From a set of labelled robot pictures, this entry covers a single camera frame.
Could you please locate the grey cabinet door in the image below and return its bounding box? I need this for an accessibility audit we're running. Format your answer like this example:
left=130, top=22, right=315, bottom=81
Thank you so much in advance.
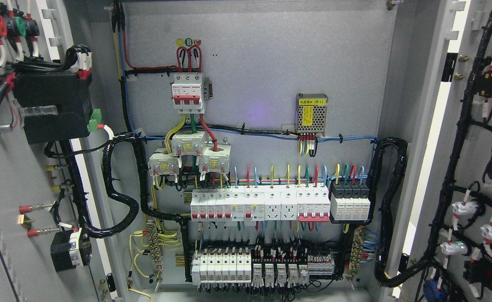
left=372, top=0, right=492, bottom=302
left=0, top=0, right=112, bottom=302

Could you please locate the white current transformer cluster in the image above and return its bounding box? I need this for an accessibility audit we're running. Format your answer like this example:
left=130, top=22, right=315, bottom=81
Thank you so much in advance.
left=147, top=130, right=231, bottom=177

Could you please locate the metal mesh power supply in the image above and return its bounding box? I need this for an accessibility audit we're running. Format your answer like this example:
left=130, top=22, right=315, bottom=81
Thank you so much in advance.
left=295, top=93, right=328, bottom=135

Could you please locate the white socket breaker row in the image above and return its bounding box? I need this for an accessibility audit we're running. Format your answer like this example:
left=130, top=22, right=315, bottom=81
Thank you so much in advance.
left=190, top=185, right=330, bottom=226

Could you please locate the red main circuit breaker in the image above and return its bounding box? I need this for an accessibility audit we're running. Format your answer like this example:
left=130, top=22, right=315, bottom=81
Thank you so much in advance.
left=171, top=73, right=213, bottom=115

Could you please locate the black white surge protector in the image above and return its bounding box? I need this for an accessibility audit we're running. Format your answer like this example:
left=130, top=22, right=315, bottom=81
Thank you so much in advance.
left=330, top=181, right=371, bottom=225

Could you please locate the lower relay terminal row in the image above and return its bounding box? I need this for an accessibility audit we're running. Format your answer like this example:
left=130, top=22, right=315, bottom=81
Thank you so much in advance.
left=191, top=237, right=336, bottom=294

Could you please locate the black meter housing rear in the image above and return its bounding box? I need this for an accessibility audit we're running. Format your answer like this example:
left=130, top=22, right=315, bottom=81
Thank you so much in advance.
left=13, top=71, right=102, bottom=145

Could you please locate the black left cable harness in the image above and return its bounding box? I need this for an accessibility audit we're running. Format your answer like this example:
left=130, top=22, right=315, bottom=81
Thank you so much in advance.
left=44, top=132, right=192, bottom=282

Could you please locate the black cable harness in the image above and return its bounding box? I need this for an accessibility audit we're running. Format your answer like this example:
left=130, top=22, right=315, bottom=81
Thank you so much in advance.
left=372, top=138, right=410, bottom=288
left=44, top=132, right=192, bottom=282

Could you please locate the black right cable harness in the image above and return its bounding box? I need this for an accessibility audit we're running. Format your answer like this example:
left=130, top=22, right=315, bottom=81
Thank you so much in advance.
left=372, top=138, right=410, bottom=288

